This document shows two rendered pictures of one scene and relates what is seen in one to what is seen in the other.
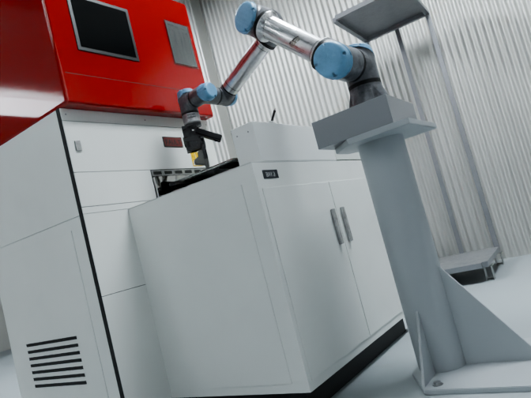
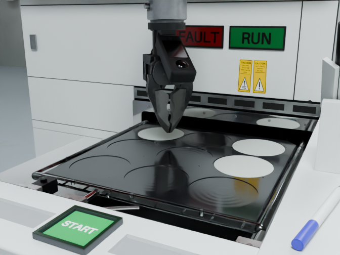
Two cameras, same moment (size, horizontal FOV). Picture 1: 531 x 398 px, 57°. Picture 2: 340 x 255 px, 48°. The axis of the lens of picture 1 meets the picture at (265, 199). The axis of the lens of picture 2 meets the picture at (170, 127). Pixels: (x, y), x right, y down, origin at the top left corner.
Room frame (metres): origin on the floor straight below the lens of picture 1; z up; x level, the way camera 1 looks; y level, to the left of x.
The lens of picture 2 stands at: (2.00, -0.51, 1.14)
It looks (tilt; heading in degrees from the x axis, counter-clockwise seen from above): 16 degrees down; 82
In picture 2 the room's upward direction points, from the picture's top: straight up
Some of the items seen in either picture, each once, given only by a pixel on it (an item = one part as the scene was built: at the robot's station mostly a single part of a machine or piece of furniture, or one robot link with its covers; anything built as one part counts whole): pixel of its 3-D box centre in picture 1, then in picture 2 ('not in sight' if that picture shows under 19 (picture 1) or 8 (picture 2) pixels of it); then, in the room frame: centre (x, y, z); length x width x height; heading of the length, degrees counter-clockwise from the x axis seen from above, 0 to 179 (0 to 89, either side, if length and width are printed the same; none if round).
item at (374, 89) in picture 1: (367, 97); not in sight; (1.71, -0.44, 0.96); 0.15 x 0.15 x 0.10
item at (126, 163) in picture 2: (227, 171); (184, 157); (2.12, 0.13, 0.90); 0.34 x 0.34 x 0.01; 56
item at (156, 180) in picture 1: (191, 185); (215, 128); (2.23, 0.31, 0.89); 0.44 x 0.02 x 0.10; 146
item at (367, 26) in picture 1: (419, 142); not in sight; (3.40, -1.13, 0.96); 0.71 x 0.58 x 1.91; 146
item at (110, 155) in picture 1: (154, 159); (151, 68); (2.09, 0.42, 1.02); 0.81 x 0.03 x 0.40; 146
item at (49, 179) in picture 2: not in sight; (44, 186); (1.89, 0.04, 0.90); 0.04 x 0.02 x 0.03; 56
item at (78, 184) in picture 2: not in sight; (132, 198); (2.02, -0.02, 0.90); 0.38 x 0.01 x 0.01; 146
